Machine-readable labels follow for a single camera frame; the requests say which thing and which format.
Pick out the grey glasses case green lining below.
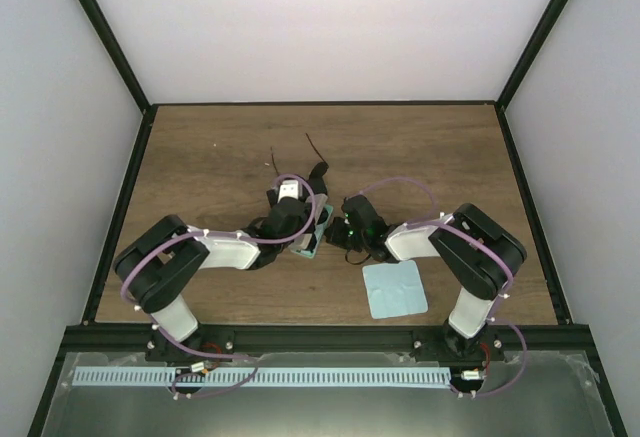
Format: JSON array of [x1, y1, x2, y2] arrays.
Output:
[[289, 194, 333, 259]]

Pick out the round black sunglasses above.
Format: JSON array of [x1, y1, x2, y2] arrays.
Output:
[[267, 132, 331, 181]]

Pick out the white slotted cable duct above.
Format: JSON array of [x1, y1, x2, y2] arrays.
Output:
[[72, 366, 451, 389]]

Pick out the purple cable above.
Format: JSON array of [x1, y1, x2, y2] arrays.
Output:
[[121, 172, 317, 401], [357, 176, 529, 398]]

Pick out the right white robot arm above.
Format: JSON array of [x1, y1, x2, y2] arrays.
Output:
[[324, 195, 527, 360]]

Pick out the lower light blue cloth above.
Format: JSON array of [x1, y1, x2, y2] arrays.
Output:
[[362, 260, 428, 320]]

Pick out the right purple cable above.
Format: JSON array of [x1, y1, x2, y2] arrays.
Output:
[[357, 176, 529, 398]]

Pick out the grey metal front plate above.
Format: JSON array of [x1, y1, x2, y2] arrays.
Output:
[[44, 351, 613, 436]]

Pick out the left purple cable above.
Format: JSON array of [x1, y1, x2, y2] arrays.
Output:
[[121, 172, 317, 401]]

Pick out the black aluminium frame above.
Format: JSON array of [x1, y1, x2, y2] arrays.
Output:
[[29, 0, 627, 436]]

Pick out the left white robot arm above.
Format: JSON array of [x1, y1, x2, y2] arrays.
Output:
[[113, 194, 331, 361]]

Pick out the black geometric glasses case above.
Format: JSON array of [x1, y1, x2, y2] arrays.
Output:
[[266, 178, 328, 208]]

